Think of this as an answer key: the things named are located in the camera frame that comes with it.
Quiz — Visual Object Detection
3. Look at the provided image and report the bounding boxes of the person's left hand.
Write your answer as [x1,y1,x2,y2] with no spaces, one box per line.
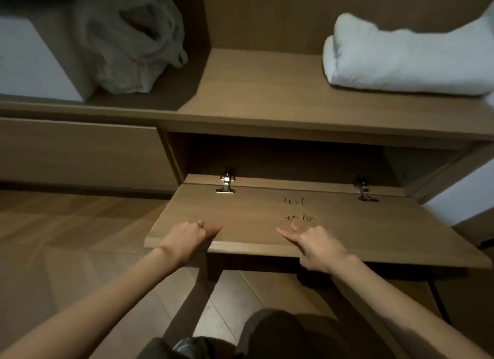
[156,220,224,271]

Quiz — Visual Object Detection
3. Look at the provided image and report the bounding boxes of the person's right hand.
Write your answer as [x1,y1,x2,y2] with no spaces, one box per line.
[276,221,352,274]

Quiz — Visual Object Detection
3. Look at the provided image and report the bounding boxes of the wooden cabinet flap door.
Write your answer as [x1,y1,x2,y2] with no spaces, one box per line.
[144,183,494,271]

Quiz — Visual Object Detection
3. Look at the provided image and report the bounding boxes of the white towel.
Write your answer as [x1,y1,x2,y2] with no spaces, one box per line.
[322,2,494,97]

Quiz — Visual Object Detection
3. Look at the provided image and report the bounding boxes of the person's left forearm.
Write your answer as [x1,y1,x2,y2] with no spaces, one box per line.
[0,246,182,359]

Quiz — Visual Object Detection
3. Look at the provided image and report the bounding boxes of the person's right forearm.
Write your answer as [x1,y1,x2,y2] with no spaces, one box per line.
[333,254,491,359]

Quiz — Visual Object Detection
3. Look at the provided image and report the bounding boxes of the person's dark trousers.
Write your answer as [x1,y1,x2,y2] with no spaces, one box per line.
[137,308,360,359]

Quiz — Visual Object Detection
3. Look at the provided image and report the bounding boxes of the metal door hinge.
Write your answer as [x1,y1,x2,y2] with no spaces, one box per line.
[215,166,237,195]
[353,175,380,203]

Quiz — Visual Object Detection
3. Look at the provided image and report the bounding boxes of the wooden vanity base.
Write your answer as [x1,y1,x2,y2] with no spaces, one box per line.
[0,117,180,195]

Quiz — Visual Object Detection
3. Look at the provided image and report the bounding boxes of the white plastic bag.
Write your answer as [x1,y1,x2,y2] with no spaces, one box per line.
[73,0,189,95]

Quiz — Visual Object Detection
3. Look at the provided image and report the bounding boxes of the wooden back panel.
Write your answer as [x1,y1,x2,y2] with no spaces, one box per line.
[200,0,494,56]

